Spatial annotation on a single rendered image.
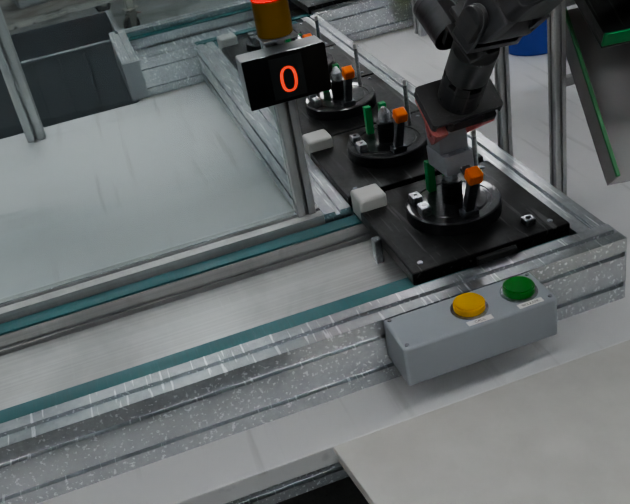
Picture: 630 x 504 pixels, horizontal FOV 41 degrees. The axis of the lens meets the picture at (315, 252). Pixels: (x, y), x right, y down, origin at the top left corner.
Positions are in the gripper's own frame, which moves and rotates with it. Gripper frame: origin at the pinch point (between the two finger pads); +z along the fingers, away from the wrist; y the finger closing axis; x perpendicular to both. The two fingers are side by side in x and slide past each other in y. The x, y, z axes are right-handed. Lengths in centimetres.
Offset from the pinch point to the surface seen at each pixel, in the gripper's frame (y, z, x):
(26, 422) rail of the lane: 64, 1, 19
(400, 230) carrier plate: 9.1, 9.9, 7.9
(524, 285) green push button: 1.3, -2.9, 25.2
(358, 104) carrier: -1.5, 34.6, -28.7
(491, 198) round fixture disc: -4.7, 7.4, 8.7
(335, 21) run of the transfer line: -22, 83, -84
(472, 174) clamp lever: 0.5, -2.6, 8.4
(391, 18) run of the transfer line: -38, 86, -82
